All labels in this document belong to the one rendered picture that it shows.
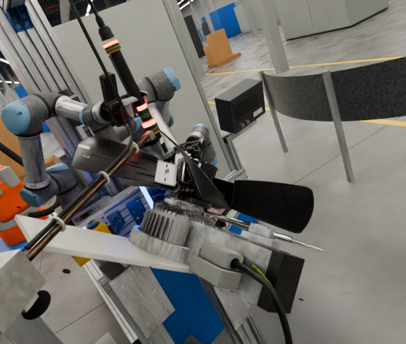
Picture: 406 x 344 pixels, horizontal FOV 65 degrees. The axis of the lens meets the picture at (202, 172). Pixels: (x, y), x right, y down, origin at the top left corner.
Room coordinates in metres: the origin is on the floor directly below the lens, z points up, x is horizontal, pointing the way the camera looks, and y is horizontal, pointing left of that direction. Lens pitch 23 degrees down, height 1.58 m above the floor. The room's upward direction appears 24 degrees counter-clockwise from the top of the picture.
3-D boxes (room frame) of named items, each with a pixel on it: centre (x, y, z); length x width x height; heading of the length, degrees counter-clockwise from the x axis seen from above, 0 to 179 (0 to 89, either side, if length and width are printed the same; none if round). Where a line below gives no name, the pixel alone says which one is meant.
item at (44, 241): (0.70, 0.22, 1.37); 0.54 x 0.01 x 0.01; 156
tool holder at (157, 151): (0.97, 0.09, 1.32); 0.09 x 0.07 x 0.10; 156
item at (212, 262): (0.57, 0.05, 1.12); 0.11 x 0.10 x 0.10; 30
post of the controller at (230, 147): (1.56, -0.19, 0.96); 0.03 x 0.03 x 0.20; 30
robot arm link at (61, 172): (1.61, 0.69, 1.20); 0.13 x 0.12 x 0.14; 147
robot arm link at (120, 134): (1.20, 0.26, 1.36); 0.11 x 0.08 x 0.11; 147
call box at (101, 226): (1.14, 0.53, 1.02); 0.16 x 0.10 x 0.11; 120
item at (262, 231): (0.67, -0.08, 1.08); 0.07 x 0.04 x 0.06; 41
